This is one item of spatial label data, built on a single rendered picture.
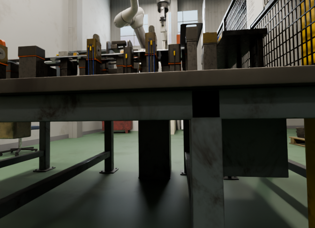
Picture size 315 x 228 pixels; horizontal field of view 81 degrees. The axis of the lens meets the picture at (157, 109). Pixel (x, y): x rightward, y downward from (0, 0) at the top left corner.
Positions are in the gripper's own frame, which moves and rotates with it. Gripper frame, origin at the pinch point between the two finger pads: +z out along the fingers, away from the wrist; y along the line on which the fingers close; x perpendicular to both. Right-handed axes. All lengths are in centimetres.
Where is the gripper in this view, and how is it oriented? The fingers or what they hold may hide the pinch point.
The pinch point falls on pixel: (163, 34)
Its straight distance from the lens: 134.8
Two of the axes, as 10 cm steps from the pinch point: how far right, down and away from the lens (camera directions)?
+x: 9.9, -0.2, -1.1
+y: -1.1, -0.4, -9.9
